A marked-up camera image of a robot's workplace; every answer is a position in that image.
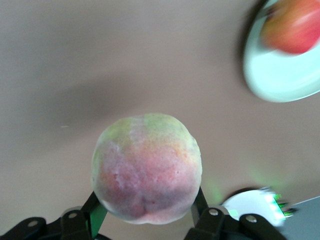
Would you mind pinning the brown table cloth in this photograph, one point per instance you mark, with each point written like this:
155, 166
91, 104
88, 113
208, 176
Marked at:
75, 62

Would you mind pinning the red pomegranate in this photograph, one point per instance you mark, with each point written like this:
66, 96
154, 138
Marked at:
295, 27

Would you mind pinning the green-pink peach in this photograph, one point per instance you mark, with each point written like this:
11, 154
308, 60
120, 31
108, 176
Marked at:
147, 170

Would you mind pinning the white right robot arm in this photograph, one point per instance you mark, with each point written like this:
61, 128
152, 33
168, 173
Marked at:
245, 202

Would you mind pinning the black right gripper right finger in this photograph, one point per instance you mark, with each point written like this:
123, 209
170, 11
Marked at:
215, 222

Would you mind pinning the pale green round plate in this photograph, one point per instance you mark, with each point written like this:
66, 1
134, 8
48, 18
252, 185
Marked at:
275, 77

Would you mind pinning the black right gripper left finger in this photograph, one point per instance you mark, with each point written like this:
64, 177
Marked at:
72, 222

